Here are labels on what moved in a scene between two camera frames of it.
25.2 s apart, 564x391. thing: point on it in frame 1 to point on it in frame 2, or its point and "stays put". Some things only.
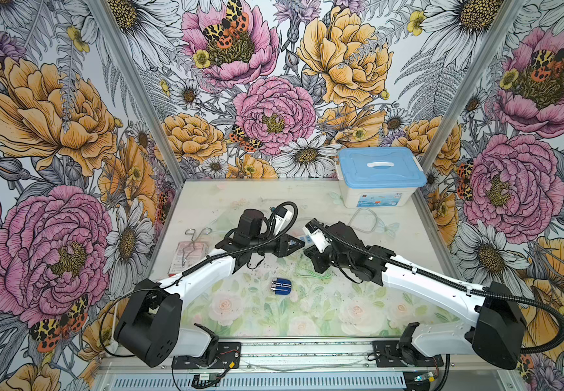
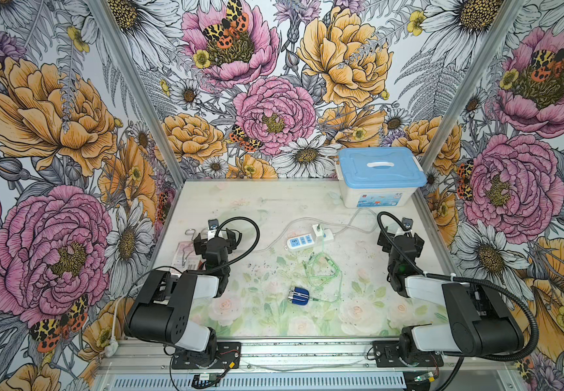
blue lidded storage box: x=380 y=177 stays put
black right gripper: x=314 y=255 to x=386 y=238
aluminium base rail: x=293 y=366 stays put
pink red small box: x=187 y=254 stays put
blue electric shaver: x=280 y=286 to x=298 y=296
